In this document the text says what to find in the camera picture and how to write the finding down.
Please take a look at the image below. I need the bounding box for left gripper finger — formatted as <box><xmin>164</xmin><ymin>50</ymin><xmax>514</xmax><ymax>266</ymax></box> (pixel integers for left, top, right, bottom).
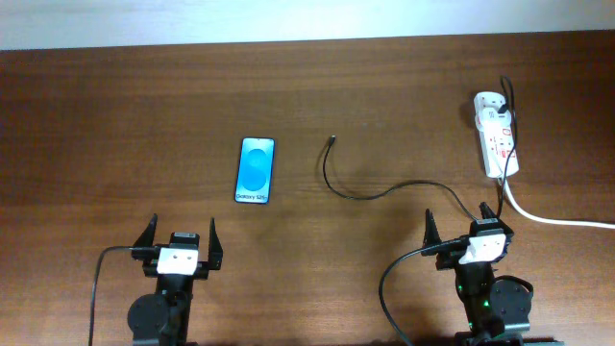
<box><xmin>134</xmin><ymin>213</ymin><xmax>158</xmax><ymax>248</ymax></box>
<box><xmin>208</xmin><ymin>218</ymin><xmax>223</xmax><ymax>269</ymax></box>

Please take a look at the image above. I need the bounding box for blue Samsung Galaxy smartphone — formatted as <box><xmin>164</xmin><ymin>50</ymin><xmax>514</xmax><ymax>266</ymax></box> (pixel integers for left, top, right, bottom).
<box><xmin>234</xmin><ymin>137</ymin><xmax>276</xmax><ymax>205</ymax></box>

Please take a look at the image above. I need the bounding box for black USB charging cable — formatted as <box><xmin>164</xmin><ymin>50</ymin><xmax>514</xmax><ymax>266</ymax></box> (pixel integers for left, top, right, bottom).
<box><xmin>322</xmin><ymin>75</ymin><xmax>519</xmax><ymax>222</ymax></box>

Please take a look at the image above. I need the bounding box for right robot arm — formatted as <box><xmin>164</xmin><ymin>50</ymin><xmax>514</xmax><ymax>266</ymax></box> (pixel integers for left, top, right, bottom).
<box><xmin>422</xmin><ymin>203</ymin><xmax>533</xmax><ymax>345</ymax></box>

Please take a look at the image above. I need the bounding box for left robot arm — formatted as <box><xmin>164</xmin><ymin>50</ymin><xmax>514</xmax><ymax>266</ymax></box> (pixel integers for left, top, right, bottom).
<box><xmin>127</xmin><ymin>215</ymin><xmax>223</xmax><ymax>346</ymax></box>

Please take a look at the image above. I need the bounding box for white USB charger adapter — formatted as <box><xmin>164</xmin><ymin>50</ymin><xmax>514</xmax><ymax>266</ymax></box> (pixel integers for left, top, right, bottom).
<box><xmin>474</xmin><ymin>91</ymin><xmax>507</xmax><ymax>122</ymax></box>

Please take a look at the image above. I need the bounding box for white power strip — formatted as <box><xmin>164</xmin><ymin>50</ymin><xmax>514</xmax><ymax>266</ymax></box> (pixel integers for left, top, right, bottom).
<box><xmin>475</xmin><ymin>105</ymin><xmax>519</xmax><ymax>179</ymax></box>

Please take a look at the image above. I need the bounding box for white power strip cord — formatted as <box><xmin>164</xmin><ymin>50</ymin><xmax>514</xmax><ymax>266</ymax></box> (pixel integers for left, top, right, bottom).
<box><xmin>502</xmin><ymin>178</ymin><xmax>615</xmax><ymax>230</ymax></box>

